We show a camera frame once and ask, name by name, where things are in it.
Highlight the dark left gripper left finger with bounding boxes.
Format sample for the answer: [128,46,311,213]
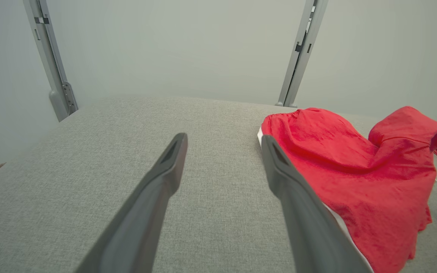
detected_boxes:
[75,133,188,273]

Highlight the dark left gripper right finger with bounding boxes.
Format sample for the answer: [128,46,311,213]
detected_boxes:
[261,135,373,273]

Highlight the red shorts with white stripe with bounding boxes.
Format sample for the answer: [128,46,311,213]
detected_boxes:
[257,106,437,273]

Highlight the grey partition post with bracket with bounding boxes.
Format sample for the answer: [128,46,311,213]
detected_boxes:
[22,0,79,122]

